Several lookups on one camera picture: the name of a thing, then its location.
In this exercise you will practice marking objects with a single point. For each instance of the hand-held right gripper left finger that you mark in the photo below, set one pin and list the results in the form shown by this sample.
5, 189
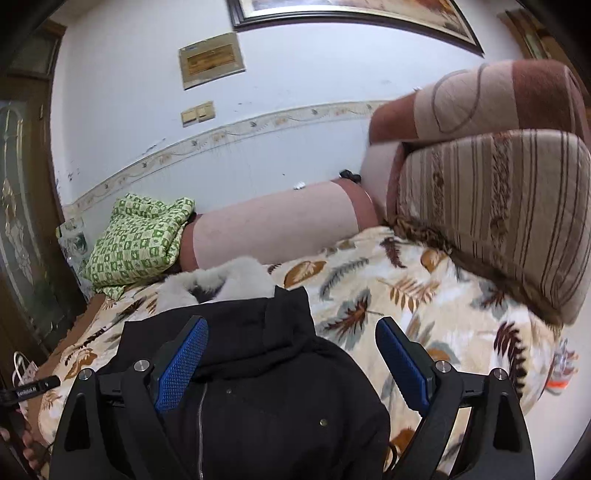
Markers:
181, 360

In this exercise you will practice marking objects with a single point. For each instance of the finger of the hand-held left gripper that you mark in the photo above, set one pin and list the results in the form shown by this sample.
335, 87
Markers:
32, 388

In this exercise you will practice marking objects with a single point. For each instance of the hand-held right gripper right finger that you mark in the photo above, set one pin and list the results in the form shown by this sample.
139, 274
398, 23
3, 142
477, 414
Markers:
400, 357

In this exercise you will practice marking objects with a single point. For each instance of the black zip jacket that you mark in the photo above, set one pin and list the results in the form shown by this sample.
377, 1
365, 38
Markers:
277, 397

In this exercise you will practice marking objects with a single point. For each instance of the white paper bag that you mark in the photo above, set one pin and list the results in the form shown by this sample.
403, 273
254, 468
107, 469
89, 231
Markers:
23, 369

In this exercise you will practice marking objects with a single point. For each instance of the leaf print blanket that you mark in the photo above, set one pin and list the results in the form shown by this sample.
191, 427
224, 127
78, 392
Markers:
392, 295

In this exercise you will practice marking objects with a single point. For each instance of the white grey fur collar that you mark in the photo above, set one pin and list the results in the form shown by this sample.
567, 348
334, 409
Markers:
217, 286

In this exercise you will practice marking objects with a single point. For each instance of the green patterned cloth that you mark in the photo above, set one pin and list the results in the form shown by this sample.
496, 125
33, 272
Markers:
138, 240

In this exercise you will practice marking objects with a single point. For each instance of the striped sofa back cushion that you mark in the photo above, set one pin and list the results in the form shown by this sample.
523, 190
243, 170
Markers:
498, 212

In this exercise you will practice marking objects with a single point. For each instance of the dark wooden glass door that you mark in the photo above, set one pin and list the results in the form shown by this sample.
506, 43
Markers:
27, 207

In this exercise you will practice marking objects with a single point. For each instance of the small black object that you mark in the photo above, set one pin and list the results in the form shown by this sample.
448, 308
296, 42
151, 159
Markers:
349, 175

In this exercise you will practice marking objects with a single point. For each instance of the brown beige sofa backrest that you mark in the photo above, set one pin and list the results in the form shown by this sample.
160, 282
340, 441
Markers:
461, 115

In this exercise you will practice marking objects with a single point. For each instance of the beige wall switch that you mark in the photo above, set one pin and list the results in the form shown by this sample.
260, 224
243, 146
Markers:
198, 113

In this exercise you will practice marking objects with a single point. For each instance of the gold wall plaque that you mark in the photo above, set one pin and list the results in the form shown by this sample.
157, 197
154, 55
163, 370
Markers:
211, 60

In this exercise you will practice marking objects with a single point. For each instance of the wooden wall frame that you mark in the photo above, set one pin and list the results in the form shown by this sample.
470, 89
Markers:
531, 39

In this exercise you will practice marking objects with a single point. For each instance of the framed wall picture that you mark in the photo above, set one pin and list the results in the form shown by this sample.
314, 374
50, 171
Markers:
369, 14

